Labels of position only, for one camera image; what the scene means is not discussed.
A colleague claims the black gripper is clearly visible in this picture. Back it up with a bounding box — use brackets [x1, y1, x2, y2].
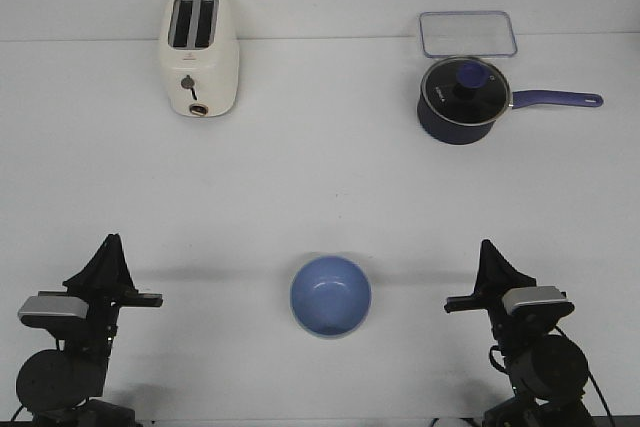
[37, 234, 163, 362]
[444, 239, 561, 352]

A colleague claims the blue bowl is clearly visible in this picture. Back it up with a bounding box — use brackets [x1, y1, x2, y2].
[289, 255, 372, 339]

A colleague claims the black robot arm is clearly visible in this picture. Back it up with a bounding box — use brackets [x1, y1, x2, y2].
[444, 239, 594, 426]
[16, 233, 163, 426]

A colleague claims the dark blue saucepan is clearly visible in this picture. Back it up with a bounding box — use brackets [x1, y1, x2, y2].
[415, 57, 604, 145]

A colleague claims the glass pot lid blue knob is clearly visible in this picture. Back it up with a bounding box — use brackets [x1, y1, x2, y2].
[421, 56, 511, 127]

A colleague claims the clear container blue rim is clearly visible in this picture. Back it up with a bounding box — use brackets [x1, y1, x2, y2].
[418, 10, 518, 59]

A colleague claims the white two-slot toaster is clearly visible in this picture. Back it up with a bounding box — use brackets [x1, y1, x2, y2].
[158, 0, 240, 118]

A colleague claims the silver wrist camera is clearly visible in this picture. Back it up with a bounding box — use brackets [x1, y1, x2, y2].
[18, 295, 89, 327]
[502, 286, 575, 318]

